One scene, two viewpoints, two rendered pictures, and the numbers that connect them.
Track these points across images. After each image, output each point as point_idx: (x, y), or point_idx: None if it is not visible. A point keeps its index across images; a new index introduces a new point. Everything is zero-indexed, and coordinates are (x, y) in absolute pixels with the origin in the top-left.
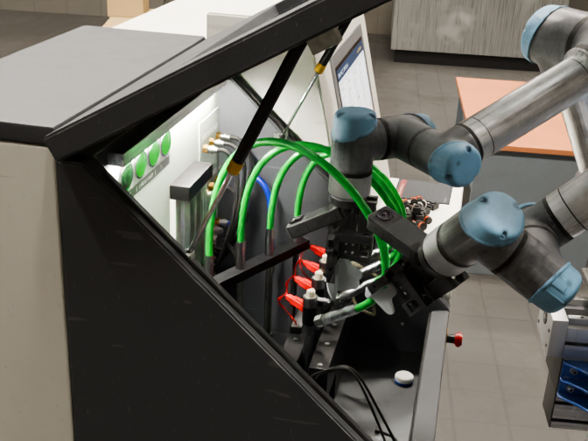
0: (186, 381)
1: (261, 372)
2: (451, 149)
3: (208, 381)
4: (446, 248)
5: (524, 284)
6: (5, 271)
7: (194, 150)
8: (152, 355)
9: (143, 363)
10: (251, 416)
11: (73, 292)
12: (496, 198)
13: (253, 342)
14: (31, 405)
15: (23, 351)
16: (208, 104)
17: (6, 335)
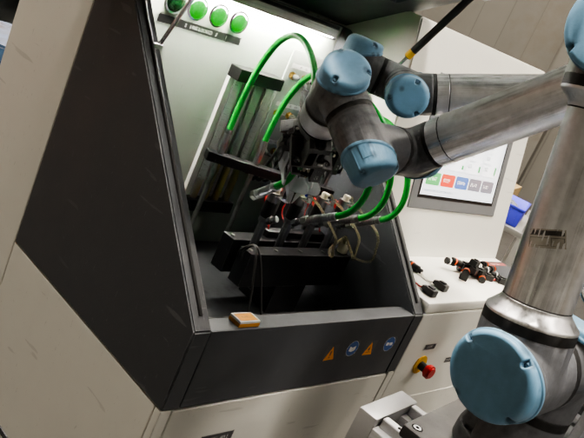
0: (109, 142)
1: (149, 150)
2: (404, 76)
3: (119, 148)
4: (308, 95)
5: (339, 140)
6: (60, 17)
7: (279, 66)
8: (100, 113)
9: (93, 117)
10: (129, 189)
11: (83, 45)
12: (352, 54)
13: (154, 122)
14: (30, 130)
15: (43, 84)
16: (315, 47)
17: (42, 69)
